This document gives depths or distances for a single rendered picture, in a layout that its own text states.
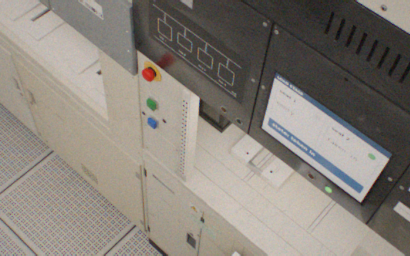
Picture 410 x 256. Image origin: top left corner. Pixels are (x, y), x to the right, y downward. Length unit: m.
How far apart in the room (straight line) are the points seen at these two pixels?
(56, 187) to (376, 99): 2.14
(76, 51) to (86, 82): 0.16
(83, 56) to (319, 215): 1.06
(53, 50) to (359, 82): 1.50
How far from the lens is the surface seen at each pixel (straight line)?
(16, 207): 2.96
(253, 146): 2.00
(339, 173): 1.29
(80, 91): 2.19
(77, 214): 2.88
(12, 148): 3.13
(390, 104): 1.06
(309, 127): 1.24
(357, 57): 1.04
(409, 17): 0.93
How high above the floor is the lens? 2.60
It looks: 57 degrees down
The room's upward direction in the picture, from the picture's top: 7 degrees clockwise
